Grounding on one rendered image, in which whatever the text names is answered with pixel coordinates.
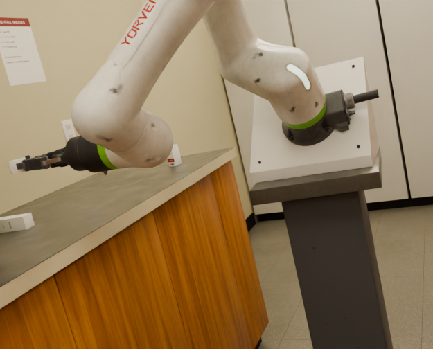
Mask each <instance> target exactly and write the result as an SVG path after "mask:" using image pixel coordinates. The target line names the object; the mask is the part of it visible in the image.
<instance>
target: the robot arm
mask: <svg viewBox="0 0 433 349"><path fill-rule="evenodd" d="M201 18H203V20H204V23H205V25H206V29H207V31H208V34H209V37H210V40H211V43H212V47H213V51H214V53H215V58H216V62H217V66H218V69H219V72H220V73H221V75H222V77H223V78H224V79H226V80H227V81H228V82H230V83H232V84H234V85H236V86H238V87H241V88H243V89H245V90H247V91H249V92H251V93H253V94H256V95H257V96H260V97H261V98H264V99H266V100H268V101H269V102H270V104H271V105H272V107H273V109H274V111H275V112H276V114H277V116H278V117H279V118H280V119H281V120H282V130H283V133H284V134H285V136H286V138H287V139H288V140H289V141H290V142H291V143H293V144H295V145H300V146H309V145H315V144H318V143H320V142H322V141H323V140H325V139H326V138H328V137H329V136H330V135H331V133H332V132H333V130H334V129H338V130H339V131H341V132H344V131H346V130H349V124H350V120H351V118H350V116H351V115H353V114H355V110H354V111H349V110H348V109H353V108H355V104H357V103H359V102H364V101H368V100H372V99H375V98H379V95H378V90H377V89H375V90H373V91H368V92H365V93H360V94H357V95H353V93H347V94H344V92H343V91H342V89H341V90H338V91H334V92H330V93H326V94H325V93H324V90H323V89H322V87H321V84H320V81H319V78H318V77H317V74H316V72H315V69H314V67H313V65H312V62H311V61H310V58H309V57H308V55H307V54H306V53H305V52H304V51H302V50H301V49H299V48H295V47H291V46H281V45H276V44H271V43H269V42H266V41H263V40H261V39H259V38H258V36H257V34H256V32H255V30H254V28H253V26H252V24H251V22H250V20H249V18H248V16H247V13H246V11H245V8H244V6H243V4H242V1H241V0H145V2H144V4H143V5H142V7H141V9H140V11H139V12H138V14H137V15H136V17H135V18H134V20H133V22H132V23H131V24H130V26H129V28H128V29H127V30H126V32H125V34H124V35H123V36H122V38H121V40H120V41H119V43H118V44H117V45H116V47H115V48H114V50H113V51H112V52H111V54H110V55H109V57H108V59H107V61H106V62H105V63H104V65H102V66H101V68H100V69H99V70H98V72H97V73H96V74H95V76H94V77H93V78H92V79H91V80H90V81H89V83H88V84H87V85H86V86H85V87H84V89H83V90H82V91H81V92H80V93H79V94H78V95H77V97H76V99H75V100H74V102H73V105H72V108H71V118H72V122H73V126H74V127H75V129H76V131H77V132H78V133H79V135H80V136H76V137H73V138H70V139H69V140H68V142H67V144H66V146H65V147H64V148H61V149H59V150H56V151H53V152H49V153H47V154H43V155H40V156H35V157H34V158H33V156H30V155H28V156H25V158H22V159H15V160H12V161H8V167H9V169H10V173H11V174H14V173H18V172H28V171H31V170H41V169H49V168H50V167H52V168H55V167H59V166H60V167H65V166H68V165H70V166H71V167H72V168H73V169H74V170H76V171H84V170H88V171H90V172H104V174H105V175H107V171H108V170H115V169H120V168H153V167H156V166H158V165H160V164H161V163H163V162H164V161H165V160H166V159H167V158H168V156H169V155H170V153H171V151H172V148H173V134H172V132H171V129H170V128H169V126H168V124H167V123H166V122H165V121H164V120H163V119H161V118H160V117H158V116H156V115H154V114H152V113H150V112H148V111H146V110H145V109H143V108H142V106H143V104H144V102H145V100H146V98H147V97H148V95H149V93H150V92H151V90H152V88H153V86H154V85H155V83H156V81H157V80H158V78H159V76H160V75H161V73H162V72H163V70H164V69H165V67H166V66H167V64H168V63H169V61H170V60H171V58H172V57H173V55H174V54H175V52H176V51H177V49H178V48H179V47H180V46H181V44H182V42H183V41H184V40H185V39H186V37H187V36H188V34H189V33H190V32H191V31H192V29H193V28H194V27H195V26H196V24H197V23H198V22H199V20H200V19H201Z"/></svg>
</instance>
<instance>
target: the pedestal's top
mask: <svg viewBox="0 0 433 349"><path fill-rule="evenodd" d="M381 187H382V157H381V153H380V148H379V150H378V153H377V156H376V158H375V162H374V164H373V166H372V167H367V168H358V169H352V170H343V171H337V172H328V173H323V174H314V175H308V176H302V177H293V178H288V179H279V180H273V181H264V182H258V183H256V184H255V185H254V187H253V188H252V189H251V190H250V191H249V194H250V197H251V202H252V205H253V206H255V205H260V204H270V203H275V202H284V201H290V200H296V199H305V198H310V197H320V196H325V195H334V194H340V193H349V192H355V191H360V190H369V189H375V188H381Z"/></svg>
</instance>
